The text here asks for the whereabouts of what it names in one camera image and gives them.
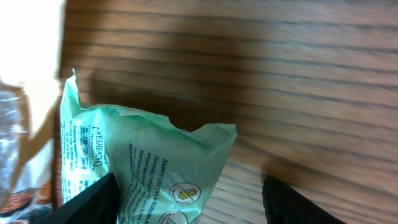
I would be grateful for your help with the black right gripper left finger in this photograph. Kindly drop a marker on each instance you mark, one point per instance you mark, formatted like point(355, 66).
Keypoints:
point(98, 204)

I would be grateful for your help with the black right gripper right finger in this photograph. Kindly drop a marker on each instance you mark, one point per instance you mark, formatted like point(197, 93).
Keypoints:
point(284, 205)

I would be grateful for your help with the brown snack bag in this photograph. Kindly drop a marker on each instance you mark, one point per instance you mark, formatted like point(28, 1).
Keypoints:
point(31, 38)

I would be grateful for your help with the teal wipes packet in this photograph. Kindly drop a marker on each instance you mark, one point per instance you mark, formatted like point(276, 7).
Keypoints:
point(165, 174)

